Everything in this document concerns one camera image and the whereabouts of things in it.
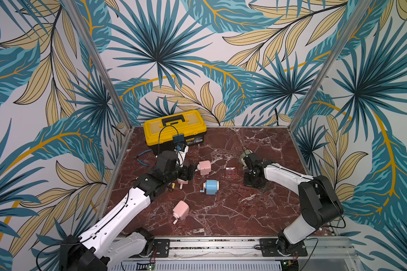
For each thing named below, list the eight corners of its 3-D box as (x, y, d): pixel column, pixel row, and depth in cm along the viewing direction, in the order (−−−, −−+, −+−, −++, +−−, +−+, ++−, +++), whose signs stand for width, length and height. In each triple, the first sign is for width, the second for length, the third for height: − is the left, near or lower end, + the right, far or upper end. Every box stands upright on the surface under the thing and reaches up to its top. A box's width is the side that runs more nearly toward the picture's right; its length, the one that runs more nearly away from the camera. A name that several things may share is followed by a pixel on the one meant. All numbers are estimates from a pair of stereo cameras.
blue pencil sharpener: (199, 194, 91) (199, 188, 84) (200, 186, 94) (200, 179, 87) (218, 194, 91) (219, 188, 85) (217, 186, 94) (218, 179, 88)
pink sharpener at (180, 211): (169, 220, 83) (167, 215, 77) (182, 204, 88) (181, 199, 82) (178, 227, 81) (176, 223, 75) (190, 211, 86) (190, 206, 80)
